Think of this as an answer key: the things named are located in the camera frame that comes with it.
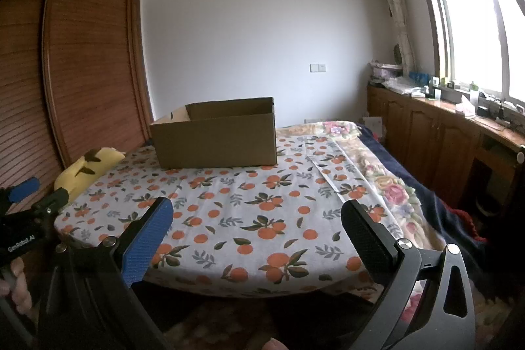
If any wooden wardrobe door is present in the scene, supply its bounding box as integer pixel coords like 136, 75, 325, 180
1, 0, 152, 196

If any person's left hand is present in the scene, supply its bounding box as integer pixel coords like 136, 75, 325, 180
0, 257, 32, 315

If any brown cardboard box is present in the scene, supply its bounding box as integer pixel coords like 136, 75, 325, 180
150, 98, 277, 169

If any white wall switch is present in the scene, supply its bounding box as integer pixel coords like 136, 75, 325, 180
310, 64, 326, 73

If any person's right hand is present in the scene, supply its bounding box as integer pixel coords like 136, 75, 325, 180
262, 338, 288, 350

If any dark blue blanket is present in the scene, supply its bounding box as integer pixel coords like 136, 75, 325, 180
357, 124, 496, 299

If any window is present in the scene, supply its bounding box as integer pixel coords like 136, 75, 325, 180
427, 0, 524, 104

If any floral quilt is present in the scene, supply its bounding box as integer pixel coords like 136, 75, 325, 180
277, 121, 446, 250

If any orange-print white bedsheet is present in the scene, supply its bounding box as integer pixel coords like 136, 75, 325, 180
54, 135, 400, 297

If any yellow plush pillow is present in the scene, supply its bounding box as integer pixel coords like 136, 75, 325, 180
53, 147, 125, 203

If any wooden sideboard cabinet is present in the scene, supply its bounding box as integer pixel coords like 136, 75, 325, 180
367, 86, 524, 214

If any clutter on sideboard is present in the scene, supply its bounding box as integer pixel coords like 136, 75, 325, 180
368, 60, 524, 133

